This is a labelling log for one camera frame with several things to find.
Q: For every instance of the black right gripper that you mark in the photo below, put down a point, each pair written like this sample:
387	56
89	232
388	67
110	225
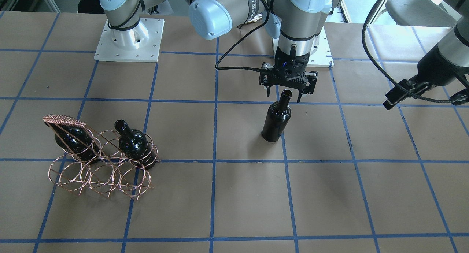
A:
265	78

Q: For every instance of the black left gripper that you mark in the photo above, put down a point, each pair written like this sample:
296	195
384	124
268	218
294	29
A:
436	64

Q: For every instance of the dark wine bottle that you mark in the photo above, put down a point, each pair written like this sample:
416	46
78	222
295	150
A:
278	115
133	143
75	140

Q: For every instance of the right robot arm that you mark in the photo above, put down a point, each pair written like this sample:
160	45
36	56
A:
210	18

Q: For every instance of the dark wine bottle in basket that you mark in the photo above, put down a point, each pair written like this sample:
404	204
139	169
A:
133	143

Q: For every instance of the grey office chair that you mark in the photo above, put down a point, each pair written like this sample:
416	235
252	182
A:
418	13

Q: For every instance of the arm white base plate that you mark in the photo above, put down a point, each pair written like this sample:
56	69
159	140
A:
140	44
319	55

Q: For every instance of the copper wire wine basket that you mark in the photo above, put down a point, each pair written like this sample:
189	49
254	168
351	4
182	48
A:
113	171

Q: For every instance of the dark wine bottle under handle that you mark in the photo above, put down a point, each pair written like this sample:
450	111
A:
75	140

